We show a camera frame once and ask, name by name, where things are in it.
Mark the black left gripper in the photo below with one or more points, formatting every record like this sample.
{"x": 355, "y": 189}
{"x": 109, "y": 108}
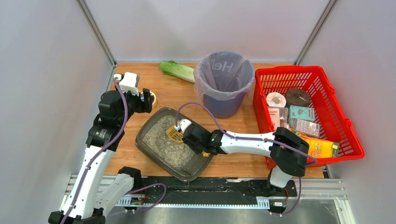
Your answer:
{"x": 146, "y": 100}

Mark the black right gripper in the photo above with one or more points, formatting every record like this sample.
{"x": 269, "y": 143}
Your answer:
{"x": 188, "y": 139}

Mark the yellow litter scoop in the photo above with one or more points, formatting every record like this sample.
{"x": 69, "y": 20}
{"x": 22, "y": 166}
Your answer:
{"x": 174, "y": 133}

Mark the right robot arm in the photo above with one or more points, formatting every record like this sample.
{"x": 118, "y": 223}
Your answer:
{"x": 286, "y": 149}

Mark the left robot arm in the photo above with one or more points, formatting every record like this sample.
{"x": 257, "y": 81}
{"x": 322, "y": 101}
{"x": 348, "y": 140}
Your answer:
{"x": 84, "y": 204}

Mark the teal small box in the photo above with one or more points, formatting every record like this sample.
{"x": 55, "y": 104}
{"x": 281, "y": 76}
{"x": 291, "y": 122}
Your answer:
{"x": 300, "y": 112}

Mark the yellow round sponge tin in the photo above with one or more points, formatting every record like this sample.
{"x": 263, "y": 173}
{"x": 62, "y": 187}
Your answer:
{"x": 154, "y": 100}

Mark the blue trash bin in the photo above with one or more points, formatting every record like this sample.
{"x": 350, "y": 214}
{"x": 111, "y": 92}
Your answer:
{"x": 223, "y": 108}

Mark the green napa cabbage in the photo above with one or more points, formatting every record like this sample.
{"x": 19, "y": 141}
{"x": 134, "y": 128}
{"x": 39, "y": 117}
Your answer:
{"x": 175, "y": 69}

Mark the translucent bin liner bag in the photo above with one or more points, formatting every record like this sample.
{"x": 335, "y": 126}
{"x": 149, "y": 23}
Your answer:
{"x": 223, "y": 75}

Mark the pink white packet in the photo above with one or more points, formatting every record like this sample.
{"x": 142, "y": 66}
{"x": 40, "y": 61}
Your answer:
{"x": 279, "y": 117}

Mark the white toilet paper roll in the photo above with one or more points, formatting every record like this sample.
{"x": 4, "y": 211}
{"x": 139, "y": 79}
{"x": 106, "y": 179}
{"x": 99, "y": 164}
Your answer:
{"x": 275, "y": 99}

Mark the grey pink packet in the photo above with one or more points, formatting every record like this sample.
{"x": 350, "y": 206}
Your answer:
{"x": 306, "y": 127}

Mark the brown round disc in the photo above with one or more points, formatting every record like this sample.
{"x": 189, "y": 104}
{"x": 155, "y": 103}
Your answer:
{"x": 298, "y": 97}

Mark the yellow orange sponge pack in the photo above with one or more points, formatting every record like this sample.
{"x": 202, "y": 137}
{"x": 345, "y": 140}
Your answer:
{"x": 320, "y": 148}

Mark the red plastic basket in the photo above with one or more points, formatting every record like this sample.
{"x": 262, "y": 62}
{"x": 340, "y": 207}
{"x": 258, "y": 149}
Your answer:
{"x": 334, "y": 126}

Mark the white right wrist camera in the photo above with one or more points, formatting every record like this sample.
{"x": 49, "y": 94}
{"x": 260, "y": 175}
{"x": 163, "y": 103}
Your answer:
{"x": 182, "y": 125}

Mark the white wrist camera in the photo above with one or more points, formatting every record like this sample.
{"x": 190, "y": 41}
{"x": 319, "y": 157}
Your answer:
{"x": 182, "y": 125}
{"x": 128, "y": 82}

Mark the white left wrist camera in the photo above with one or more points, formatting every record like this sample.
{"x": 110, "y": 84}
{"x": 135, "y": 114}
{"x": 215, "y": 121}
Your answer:
{"x": 128, "y": 82}

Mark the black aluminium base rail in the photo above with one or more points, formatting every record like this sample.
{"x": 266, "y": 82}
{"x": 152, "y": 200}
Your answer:
{"x": 234, "y": 193}

